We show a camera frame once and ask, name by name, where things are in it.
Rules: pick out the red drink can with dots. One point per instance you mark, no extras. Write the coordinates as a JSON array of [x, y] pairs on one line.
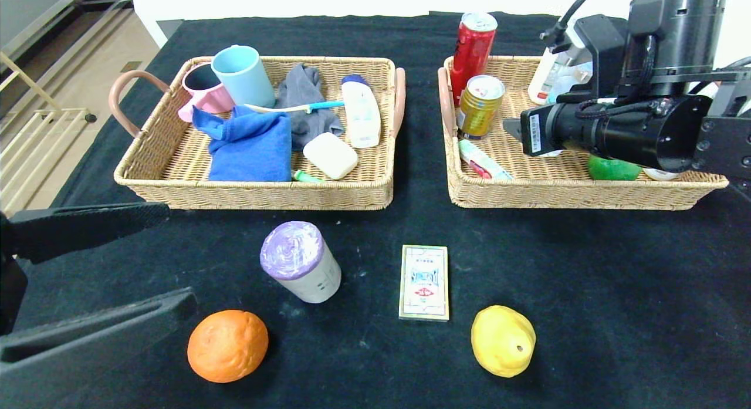
[[472, 51]]

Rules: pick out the green citrus fruit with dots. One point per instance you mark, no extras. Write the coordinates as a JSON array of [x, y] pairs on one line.
[[610, 171]]

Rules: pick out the gold drink can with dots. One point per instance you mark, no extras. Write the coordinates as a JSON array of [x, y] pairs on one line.
[[478, 112]]

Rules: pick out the black tablecloth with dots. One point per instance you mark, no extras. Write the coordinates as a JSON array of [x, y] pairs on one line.
[[375, 368]]

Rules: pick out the purple trash bag roll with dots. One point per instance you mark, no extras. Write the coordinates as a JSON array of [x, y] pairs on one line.
[[299, 262]]

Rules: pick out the grey cloth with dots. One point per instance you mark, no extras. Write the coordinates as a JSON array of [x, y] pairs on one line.
[[302, 86]]

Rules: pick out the white table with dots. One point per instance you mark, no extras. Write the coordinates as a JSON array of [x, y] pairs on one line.
[[264, 1]]

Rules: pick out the small green plastic item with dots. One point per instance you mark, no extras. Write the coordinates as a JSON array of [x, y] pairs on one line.
[[304, 176]]

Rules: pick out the white yogurt bottle green label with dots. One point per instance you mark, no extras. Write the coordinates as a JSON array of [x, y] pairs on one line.
[[660, 174]]

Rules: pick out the blue cloth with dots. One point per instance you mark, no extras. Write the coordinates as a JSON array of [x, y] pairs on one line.
[[252, 151]]

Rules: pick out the pink plastic cup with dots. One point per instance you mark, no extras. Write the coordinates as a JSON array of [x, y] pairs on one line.
[[208, 101]]

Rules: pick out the white and blue toothbrush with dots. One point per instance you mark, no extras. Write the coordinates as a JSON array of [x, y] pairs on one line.
[[325, 104]]

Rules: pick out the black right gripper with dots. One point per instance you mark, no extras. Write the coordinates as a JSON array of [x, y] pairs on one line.
[[537, 131]]

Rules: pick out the light teal plastic cup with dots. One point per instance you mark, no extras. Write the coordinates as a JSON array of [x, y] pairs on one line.
[[246, 80]]

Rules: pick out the grey metal shelf frame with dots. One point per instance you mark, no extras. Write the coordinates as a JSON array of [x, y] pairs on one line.
[[64, 5]]

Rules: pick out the white lotion bottle blue cap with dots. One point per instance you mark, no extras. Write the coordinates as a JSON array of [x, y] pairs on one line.
[[361, 115]]

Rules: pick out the yellow lemon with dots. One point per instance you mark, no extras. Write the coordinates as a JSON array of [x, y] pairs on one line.
[[501, 341]]

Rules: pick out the white soap box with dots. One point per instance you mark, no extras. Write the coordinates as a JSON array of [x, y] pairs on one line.
[[330, 156]]

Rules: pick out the wicker basket with food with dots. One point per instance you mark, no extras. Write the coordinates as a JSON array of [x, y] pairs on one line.
[[528, 180]]

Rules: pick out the wicker basket with toiletries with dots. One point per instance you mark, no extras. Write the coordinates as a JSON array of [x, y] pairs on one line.
[[176, 156]]

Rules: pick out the clear water bottle blue cap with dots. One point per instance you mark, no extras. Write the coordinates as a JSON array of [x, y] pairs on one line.
[[572, 80]]

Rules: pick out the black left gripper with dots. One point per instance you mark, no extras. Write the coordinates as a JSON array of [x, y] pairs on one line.
[[13, 236]]

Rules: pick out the red Hi-Chew candy pack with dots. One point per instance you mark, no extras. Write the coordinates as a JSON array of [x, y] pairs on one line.
[[478, 159]]

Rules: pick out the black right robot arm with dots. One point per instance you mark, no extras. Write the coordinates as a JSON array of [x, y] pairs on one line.
[[645, 133]]

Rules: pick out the orange fruit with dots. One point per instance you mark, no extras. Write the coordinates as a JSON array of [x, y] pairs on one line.
[[227, 345]]

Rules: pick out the playing card box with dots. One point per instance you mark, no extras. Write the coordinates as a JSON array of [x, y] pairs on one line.
[[423, 283]]

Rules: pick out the beige wheeled rack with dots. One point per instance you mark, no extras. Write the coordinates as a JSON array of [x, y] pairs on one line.
[[35, 133]]

